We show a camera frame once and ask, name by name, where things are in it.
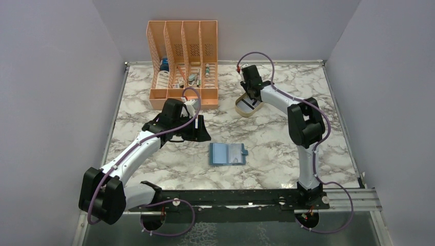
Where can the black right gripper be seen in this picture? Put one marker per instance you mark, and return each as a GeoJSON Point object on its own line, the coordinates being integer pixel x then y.
{"type": "Point", "coordinates": [245, 85]}

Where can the white green glue stick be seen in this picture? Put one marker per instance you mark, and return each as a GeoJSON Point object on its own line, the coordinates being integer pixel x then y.
{"type": "Point", "coordinates": [207, 70]}

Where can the blue leather card holder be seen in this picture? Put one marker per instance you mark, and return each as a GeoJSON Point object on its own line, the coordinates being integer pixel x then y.
{"type": "Point", "coordinates": [224, 154]}

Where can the beige oval tray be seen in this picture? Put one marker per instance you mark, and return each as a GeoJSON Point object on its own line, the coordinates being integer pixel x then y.
{"type": "Point", "coordinates": [241, 112]}

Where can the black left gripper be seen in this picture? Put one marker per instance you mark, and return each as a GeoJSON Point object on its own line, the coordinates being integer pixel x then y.
{"type": "Point", "coordinates": [198, 134]}

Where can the black metal base rail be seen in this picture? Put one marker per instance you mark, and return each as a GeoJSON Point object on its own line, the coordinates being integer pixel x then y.
{"type": "Point", "coordinates": [227, 200]}

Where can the blue white bottle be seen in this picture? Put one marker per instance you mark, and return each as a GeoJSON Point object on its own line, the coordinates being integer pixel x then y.
{"type": "Point", "coordinates": [164, 67]}

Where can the stack of credit cards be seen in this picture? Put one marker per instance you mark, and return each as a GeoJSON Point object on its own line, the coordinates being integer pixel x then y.
{"type": "Point", "coordinates": [248, 105]}

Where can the orange plastic desk organizer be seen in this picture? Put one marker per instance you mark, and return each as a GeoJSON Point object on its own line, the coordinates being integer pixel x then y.
{"type": "Point", "coordinates": [188, 45]}

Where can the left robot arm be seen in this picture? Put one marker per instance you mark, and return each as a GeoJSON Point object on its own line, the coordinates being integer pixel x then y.
{"type": "Point", "coordinates": [116, 173]}

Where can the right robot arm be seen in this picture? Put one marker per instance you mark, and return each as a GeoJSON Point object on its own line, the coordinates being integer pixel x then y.
{"type": "Point", "coordinates": [305, 123]}

